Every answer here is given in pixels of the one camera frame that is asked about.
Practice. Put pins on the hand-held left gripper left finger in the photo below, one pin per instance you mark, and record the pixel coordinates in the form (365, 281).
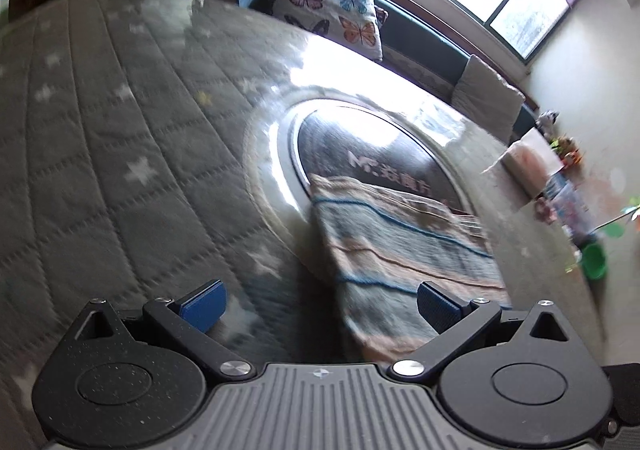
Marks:
(205, 306)

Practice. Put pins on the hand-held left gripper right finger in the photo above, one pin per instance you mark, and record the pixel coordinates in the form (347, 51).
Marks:
(439, 310)

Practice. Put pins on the striped knit sweater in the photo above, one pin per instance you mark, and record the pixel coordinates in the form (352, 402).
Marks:
(390, 255)

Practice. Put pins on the green plastic pot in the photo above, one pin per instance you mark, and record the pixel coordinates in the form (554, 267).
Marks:
(595, 262)

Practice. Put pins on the small pink toy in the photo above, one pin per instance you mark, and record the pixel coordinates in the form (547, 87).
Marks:
(545, 209)

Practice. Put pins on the clear plastic storage box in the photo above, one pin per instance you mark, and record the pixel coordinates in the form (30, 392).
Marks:
(570, 202)

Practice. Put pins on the green plant leaves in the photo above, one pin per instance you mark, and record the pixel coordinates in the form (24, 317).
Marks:
(614, 230)

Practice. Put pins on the pink and white tissue box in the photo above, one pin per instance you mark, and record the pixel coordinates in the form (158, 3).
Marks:
(530, 163)

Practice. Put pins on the round glass turntable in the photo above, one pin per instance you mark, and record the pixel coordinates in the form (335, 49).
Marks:
(350, 145)

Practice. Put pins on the yellow green plush toy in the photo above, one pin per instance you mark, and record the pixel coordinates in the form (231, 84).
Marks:
(561, 145)

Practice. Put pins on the black and white plush dog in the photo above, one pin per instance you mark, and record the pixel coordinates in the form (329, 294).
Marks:
(547, 121)

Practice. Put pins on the grey cushion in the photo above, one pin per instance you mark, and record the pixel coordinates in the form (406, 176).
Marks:
(487, 95)

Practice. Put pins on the blue sofa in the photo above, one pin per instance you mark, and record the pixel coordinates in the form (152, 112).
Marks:
(425, 40)

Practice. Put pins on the butterfly print pillow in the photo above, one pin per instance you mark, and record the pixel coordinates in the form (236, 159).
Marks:
(325, 5)

